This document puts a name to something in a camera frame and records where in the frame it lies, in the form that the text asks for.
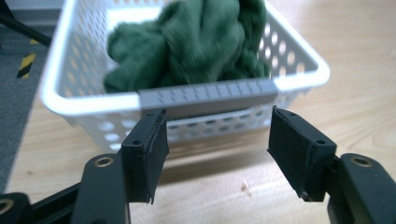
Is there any white perforated plastic basket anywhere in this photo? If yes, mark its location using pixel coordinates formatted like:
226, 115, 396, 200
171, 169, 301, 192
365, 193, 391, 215
39, 0, 331, 154

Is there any black metal stand leg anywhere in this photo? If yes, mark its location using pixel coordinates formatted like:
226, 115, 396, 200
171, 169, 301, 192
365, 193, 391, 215
0, 0, 52, 49

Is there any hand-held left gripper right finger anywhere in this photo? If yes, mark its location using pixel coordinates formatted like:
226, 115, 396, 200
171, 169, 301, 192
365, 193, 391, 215
266, 105, 338, 203

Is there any yellow black striped floor tape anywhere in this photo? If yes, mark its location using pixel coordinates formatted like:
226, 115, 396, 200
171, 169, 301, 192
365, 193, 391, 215
16, 38, 40, 79

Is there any dark green cloth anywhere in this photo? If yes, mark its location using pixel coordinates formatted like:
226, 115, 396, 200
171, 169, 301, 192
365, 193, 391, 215
102, 0, 271, 94

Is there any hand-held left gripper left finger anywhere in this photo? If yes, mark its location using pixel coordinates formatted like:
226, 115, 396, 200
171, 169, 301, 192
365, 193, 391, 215
119, 108, 171, 205

